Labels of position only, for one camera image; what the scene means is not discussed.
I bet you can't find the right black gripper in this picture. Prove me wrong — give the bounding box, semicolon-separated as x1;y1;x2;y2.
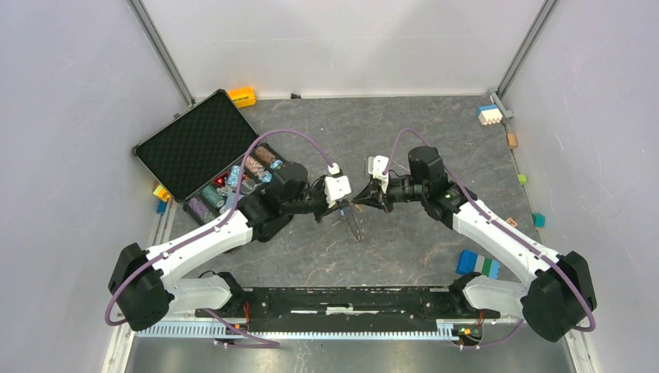
353;177;427;214

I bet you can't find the large metal keyring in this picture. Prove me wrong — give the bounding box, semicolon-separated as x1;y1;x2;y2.
343;204;364;242

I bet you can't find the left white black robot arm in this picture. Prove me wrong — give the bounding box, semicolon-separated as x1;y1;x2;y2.
105;162;351;331

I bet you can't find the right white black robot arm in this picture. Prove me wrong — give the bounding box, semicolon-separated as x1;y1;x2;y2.
354;146;597;342

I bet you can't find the blue green white block stack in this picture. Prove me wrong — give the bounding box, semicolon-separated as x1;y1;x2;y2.
455;249;500;279

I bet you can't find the black poker chip case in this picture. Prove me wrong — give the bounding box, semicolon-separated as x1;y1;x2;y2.
133;89;257;243

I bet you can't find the orange toy block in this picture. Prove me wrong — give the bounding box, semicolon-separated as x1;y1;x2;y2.
227;86;256;108

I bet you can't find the blue white toy block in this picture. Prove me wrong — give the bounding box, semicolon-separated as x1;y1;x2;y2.
477;104;504;126

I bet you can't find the small brown wooden block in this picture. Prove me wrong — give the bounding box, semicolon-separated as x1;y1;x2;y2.
507;133;518;150

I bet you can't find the yellow orange blue block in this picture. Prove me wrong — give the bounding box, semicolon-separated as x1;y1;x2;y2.
152;183;171;215

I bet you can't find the small teal cube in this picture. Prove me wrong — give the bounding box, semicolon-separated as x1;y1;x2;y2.
532;212;546;229

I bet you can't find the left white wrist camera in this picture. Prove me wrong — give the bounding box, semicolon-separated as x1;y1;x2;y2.
324;175;352;208

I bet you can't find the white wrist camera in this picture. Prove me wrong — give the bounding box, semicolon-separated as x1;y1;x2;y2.
324;175;352;208
367;155;389;193

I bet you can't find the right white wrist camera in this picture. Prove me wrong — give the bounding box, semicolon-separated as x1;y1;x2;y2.
367;155;389;193

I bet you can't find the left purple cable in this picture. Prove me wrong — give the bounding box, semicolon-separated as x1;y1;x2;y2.
105;129;343;349

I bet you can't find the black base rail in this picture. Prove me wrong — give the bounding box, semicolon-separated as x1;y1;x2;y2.
216;286;500;333

